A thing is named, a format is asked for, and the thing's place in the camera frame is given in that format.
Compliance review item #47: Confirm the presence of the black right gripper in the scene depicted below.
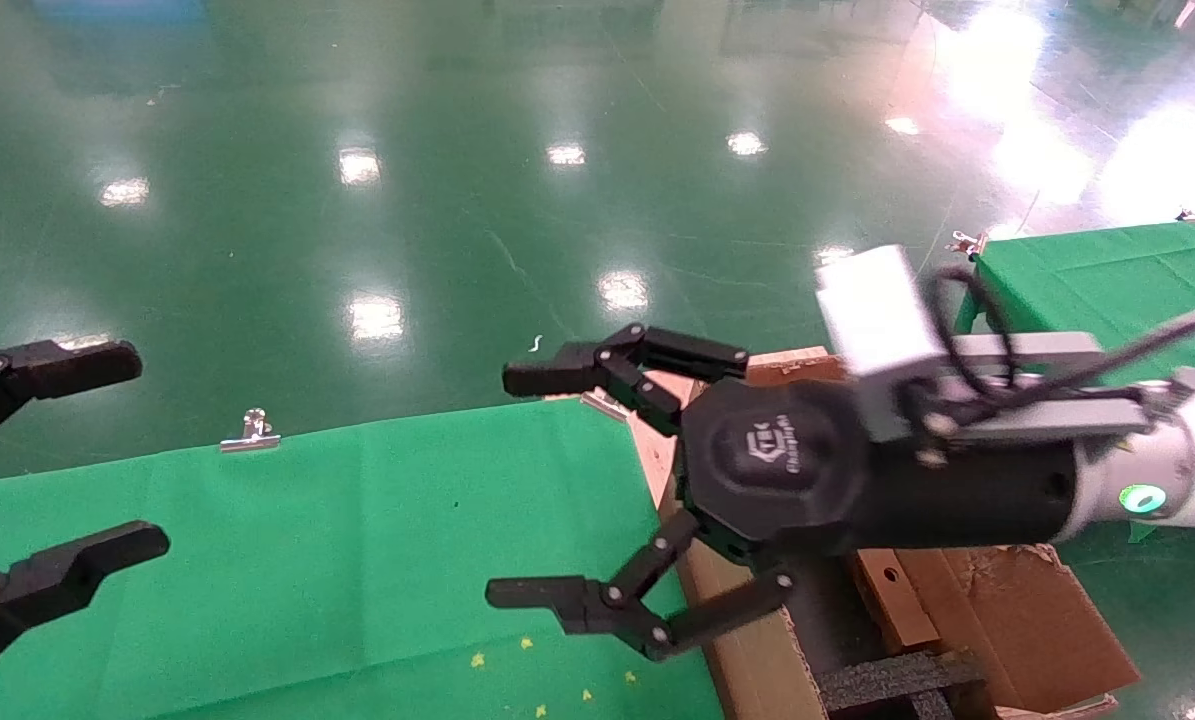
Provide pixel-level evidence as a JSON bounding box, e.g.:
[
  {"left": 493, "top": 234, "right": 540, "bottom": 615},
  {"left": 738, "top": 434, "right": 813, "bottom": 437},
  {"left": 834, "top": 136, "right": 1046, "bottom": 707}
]
[{"left": 484, "top": 323, "right": 1080, "bottom": 662}]

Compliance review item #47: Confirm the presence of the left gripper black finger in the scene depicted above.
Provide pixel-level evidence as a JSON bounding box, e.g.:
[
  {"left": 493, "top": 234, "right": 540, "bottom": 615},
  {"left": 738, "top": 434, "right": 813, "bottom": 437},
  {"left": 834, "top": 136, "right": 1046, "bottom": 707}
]
[
  {"left": 0, "top": 339, "right": 145, "bottom": 458},
  {"left": 0, "top": 521, "right": 172, "bottom": 687}
]

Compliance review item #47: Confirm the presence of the large open brown carton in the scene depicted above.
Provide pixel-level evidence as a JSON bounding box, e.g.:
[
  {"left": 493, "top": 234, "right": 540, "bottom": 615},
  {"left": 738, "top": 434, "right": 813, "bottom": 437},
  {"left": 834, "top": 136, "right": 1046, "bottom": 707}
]
[{"left": 622, "top": 345, "right": 1144, "bottom": 720}]

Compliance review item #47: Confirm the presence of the large green table cloth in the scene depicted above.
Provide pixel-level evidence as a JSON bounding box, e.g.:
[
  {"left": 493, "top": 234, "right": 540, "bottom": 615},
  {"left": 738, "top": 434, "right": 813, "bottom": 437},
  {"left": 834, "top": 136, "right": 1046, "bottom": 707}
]
[{"left": 0, "top": 398, "right": 726, "bottom": 720}]

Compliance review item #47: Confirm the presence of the black foam insert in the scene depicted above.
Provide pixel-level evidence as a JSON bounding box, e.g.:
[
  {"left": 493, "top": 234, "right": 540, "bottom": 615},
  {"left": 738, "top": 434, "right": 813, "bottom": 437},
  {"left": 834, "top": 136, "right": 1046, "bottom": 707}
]
[{"left": 815, "top": 648, "right": 990, "bottom": 720}]

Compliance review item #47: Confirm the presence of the small green table cloth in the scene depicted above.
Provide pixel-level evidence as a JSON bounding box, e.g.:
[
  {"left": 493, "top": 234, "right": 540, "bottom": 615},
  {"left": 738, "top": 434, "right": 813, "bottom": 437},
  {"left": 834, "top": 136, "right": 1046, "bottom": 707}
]
[{"left": 955, "top": 214, "right": 1195, "bottom": 383}]

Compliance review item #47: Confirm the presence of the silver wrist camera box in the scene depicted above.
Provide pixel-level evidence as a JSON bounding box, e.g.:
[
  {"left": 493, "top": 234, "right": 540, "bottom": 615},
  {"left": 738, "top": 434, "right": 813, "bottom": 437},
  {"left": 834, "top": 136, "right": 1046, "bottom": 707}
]
[{"left": 814, "top": 244, "right": 950, "bottom": 443}]

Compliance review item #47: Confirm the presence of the grey camera mounting bracket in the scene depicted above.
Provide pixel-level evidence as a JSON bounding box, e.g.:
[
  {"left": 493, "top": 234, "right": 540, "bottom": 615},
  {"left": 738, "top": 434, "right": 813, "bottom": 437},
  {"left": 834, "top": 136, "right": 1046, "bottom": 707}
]
[{"left": 932, "top": 331, "right": 1195, "bottom": 466}]

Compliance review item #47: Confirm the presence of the black camera cable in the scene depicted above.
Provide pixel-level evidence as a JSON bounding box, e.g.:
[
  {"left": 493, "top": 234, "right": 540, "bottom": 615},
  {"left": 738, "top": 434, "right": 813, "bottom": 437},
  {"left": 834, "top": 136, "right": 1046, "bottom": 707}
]
[{"left": 922, "top": 262, "right": 1195, "bottom": 426}]

